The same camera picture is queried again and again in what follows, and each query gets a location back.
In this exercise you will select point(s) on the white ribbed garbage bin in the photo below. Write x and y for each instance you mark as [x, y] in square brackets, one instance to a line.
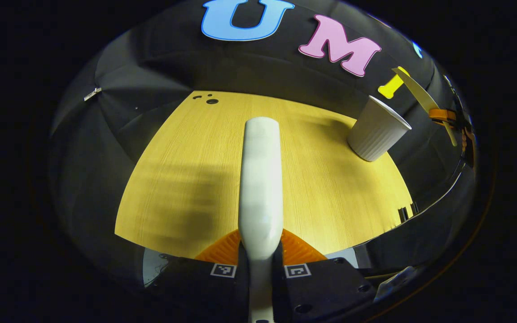
[375, 132]

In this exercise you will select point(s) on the black desk edge clamp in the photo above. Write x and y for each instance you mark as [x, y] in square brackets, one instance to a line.
[414, 207]
[402, 214]

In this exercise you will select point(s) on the silver metal clip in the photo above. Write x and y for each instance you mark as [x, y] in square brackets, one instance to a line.
[92, 94]

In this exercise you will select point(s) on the white plastic dustpan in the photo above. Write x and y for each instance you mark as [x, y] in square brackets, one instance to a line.
[415, 89]

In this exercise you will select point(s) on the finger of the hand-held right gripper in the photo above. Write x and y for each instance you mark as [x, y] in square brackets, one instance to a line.
[442, 115]

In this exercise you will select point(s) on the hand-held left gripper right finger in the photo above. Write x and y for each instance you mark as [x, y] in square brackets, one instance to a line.
[321, 287]

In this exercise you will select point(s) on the black backdrop cloth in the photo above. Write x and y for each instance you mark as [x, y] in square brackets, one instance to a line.
[173, 67]

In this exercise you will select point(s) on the wooden desktop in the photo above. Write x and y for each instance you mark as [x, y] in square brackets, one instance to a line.
[186, 179]

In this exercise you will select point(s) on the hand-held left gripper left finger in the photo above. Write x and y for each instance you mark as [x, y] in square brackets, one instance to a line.
[195, 287]

